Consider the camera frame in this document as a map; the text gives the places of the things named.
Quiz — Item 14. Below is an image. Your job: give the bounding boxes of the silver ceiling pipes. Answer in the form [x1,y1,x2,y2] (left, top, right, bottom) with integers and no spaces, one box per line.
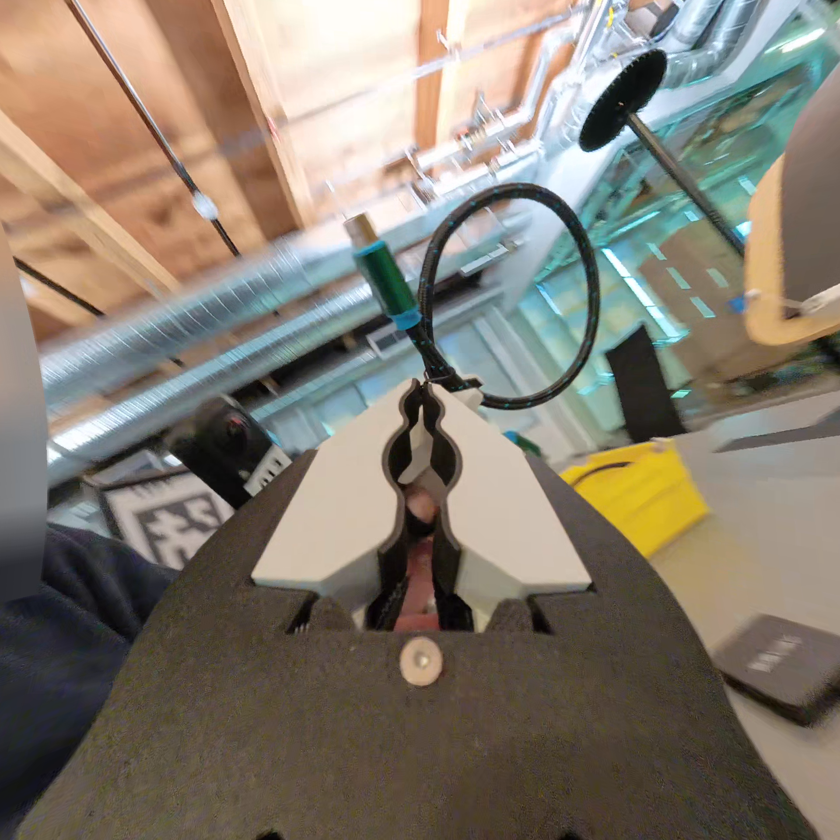
[407,0,840,198]

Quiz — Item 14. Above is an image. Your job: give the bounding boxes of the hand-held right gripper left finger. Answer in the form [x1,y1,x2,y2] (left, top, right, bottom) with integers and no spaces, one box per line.
[251,379,423,616]

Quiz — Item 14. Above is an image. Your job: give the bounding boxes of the black round fixture on rod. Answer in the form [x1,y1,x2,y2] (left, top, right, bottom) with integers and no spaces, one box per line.
[577,47,749,260]

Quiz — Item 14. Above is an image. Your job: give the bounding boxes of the black high-back office chair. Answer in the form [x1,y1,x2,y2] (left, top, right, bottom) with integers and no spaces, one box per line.
[604,325,690,444]

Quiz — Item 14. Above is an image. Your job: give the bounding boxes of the black braided hdmi cable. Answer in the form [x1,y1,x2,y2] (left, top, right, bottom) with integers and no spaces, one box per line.
[570,461,632,488]
[343,184,601,411]

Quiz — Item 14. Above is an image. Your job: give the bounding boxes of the stack of cardboard boxes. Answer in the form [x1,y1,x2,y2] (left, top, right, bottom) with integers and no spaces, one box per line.
[640,226,749,368]

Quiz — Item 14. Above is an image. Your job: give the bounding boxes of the yellow plastic bin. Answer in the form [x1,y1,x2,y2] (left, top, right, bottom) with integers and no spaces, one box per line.
[558,438,711,559]

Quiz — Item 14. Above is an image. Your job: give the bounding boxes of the round metal duct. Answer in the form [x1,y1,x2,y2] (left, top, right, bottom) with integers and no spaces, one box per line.
[46,289,506,473]
[39,249,368,395]

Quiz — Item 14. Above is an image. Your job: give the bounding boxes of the dark adapter hub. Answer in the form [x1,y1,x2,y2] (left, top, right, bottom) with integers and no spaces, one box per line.
[712,613,840,728]

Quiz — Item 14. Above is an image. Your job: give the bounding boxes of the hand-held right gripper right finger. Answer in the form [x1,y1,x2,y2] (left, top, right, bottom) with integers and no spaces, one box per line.
[425,385,593,622]

